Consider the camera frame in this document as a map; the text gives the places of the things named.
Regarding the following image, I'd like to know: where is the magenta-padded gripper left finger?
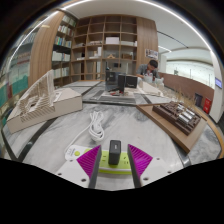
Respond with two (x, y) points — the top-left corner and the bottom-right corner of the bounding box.
(54, 144), (103, 189)

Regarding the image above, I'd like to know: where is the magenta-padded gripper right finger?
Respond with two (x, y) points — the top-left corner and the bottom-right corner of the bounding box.
(127, 143), (176, 189)

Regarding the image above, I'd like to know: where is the black charger block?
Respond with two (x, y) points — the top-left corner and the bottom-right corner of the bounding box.
(107, 139), (122, 166)

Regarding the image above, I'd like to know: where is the green and white power strip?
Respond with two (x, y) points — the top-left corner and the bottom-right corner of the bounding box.
(64, 144), (134, 175)

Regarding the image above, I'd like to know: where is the brown building model on board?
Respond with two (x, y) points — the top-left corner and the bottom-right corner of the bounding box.
(135, 88), (208, 154)

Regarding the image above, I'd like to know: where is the white architectural model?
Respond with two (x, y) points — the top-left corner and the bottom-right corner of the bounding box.
(5, 69), (83, 134)

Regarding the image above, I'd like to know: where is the small white building model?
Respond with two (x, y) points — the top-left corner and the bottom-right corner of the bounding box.
(137, 78), (166, 98)

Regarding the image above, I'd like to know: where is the black building model on base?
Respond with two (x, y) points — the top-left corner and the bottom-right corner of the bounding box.
(99, 68), (139, 99)

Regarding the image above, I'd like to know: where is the person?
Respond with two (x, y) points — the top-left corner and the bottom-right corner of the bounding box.
(135, 59), (160, 84)

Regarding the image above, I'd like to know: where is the glass-fronted bookshelf with books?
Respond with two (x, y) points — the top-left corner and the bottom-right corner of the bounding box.
(0, 29), (38, 118)

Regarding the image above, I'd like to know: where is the wooden shelf unit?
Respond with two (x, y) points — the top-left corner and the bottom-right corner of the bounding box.
(51, 13), (138, 87)

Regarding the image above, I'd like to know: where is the white coiled power cable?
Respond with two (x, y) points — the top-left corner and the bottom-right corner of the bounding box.
(64, 109), (106, 152)

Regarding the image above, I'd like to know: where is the blue wall screen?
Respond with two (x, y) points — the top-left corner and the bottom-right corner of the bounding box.
(214, 77), (223, 90)

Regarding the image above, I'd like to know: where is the wall poster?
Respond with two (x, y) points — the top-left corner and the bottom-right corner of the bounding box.
(144, 48), (159, 61)

